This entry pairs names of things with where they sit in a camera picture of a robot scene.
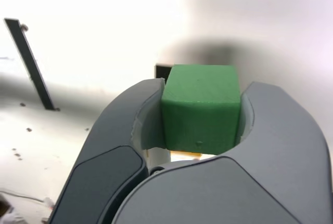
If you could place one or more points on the green cube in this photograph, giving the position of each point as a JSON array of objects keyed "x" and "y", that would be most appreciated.
[{"x": 200, "y": 109}]

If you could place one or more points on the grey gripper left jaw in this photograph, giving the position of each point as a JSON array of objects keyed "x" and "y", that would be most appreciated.
[{"x": 109, "y": 143}]

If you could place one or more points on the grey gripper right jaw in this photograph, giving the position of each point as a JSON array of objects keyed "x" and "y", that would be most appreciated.
[{"x": 260, "y": 169}]

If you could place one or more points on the black tape square outline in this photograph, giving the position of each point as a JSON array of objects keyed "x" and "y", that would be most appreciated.
[{"x": 162, "y": 72}]

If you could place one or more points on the black tape strip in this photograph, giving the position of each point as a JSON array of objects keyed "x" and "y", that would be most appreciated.
[{"x": 31, "y": 63}]

